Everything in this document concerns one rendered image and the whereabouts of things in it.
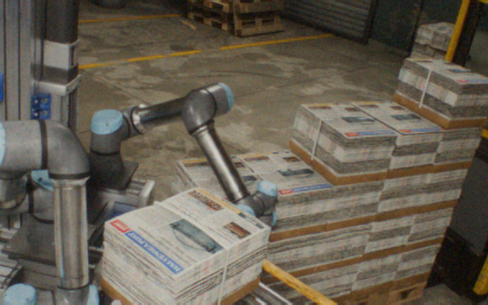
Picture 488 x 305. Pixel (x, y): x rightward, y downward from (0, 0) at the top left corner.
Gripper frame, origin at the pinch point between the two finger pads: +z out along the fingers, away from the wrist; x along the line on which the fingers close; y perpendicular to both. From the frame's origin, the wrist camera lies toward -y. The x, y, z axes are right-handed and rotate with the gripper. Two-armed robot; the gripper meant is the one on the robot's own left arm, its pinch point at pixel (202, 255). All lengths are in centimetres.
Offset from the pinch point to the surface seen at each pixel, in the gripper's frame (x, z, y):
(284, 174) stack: -17, -66, 4
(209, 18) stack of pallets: -482, -514, -67
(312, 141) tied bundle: -17, -84, 15
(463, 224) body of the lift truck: 33, -200, -46
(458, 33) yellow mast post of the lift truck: -5, -198, 60
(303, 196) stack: -2, -60, 2
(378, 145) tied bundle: 10, -92, 22
